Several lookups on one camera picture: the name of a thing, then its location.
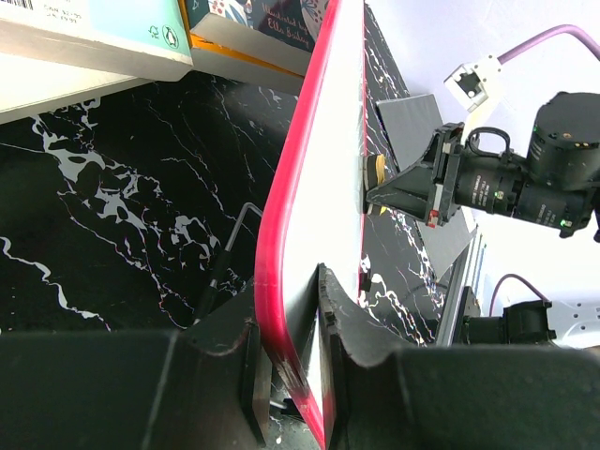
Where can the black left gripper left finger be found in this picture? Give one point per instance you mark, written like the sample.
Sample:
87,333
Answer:
204,388

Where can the Little Women floral book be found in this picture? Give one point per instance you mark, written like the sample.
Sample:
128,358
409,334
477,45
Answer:
262,42

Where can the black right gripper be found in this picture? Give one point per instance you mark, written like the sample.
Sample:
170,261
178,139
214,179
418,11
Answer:
450,174

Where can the teal paperback book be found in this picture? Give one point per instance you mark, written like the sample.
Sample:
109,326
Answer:
143,39

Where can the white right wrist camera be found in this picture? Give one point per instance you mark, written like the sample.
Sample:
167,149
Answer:
476,84

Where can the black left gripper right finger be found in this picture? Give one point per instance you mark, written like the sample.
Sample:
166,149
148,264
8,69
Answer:
381,392

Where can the black notebook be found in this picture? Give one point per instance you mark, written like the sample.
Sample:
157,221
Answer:
409,124

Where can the yellow whiteboard eraser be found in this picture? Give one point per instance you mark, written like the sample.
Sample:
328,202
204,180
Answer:
373,171

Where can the pink framed whiteboard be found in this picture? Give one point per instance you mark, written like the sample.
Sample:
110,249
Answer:
313,215

